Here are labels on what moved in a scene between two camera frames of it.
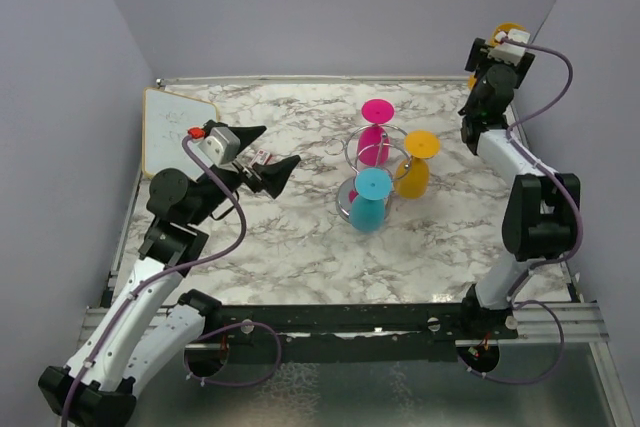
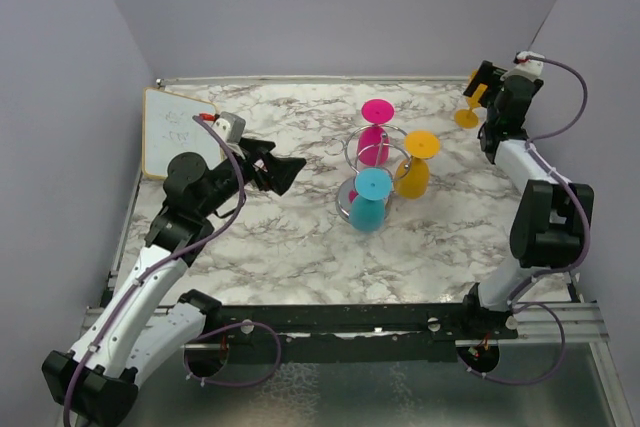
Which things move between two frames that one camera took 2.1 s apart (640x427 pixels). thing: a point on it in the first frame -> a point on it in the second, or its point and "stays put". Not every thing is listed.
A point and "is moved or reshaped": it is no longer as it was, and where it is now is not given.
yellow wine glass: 412,174 stays put
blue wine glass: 372,187 stays put
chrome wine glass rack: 379,155 stays put
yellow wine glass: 504,27 is moved or reshaped
